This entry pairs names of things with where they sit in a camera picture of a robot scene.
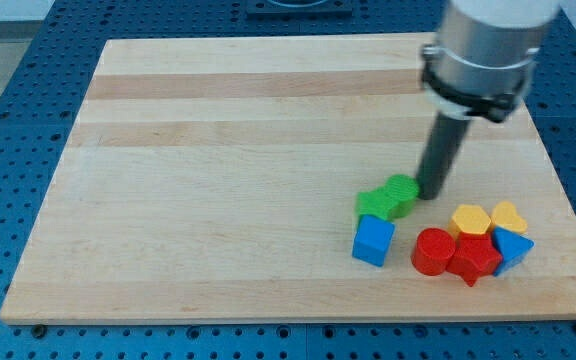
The wooden board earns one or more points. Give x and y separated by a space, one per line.
213 181

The green cylinder block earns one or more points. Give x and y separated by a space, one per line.
402 192

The green star block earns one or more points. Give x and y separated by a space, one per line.
378 203

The blue triangle block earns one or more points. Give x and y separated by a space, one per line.
512 246

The blue cube block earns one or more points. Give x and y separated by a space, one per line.
373 239

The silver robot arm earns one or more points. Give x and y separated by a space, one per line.
482 58

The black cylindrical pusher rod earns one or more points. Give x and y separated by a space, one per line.
443 144

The yellow heart block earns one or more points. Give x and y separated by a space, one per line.
505 215

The yellow hexagon block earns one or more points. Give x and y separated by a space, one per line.
470 219

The red cylinder block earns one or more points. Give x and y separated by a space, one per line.
434 249

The red star block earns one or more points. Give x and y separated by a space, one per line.
475 257

